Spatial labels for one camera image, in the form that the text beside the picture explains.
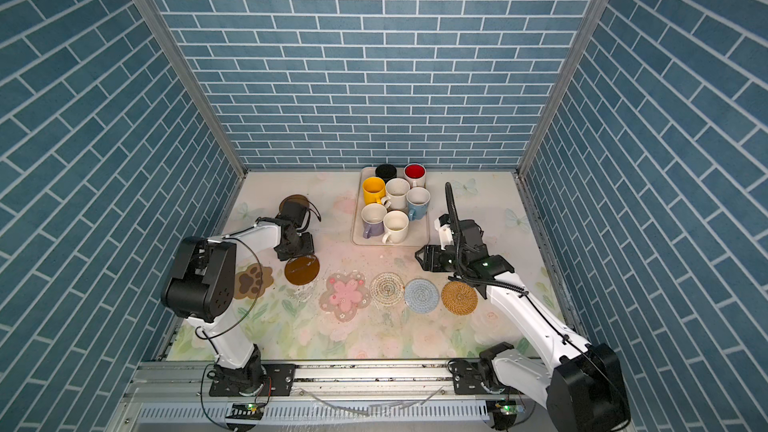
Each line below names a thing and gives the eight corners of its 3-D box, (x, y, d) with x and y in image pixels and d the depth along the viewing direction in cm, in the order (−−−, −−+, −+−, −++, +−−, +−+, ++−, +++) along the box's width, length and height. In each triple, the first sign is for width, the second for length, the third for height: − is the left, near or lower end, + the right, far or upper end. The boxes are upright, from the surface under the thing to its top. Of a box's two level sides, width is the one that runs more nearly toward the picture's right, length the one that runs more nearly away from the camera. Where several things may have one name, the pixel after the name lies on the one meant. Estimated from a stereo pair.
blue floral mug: (407, 226, 103) (407, 213, 97) (406, 200, 111) (407, 186, 105) (430, 226, 103) (432, 213, 97) (427, 200, 111) (429, 186, 105)
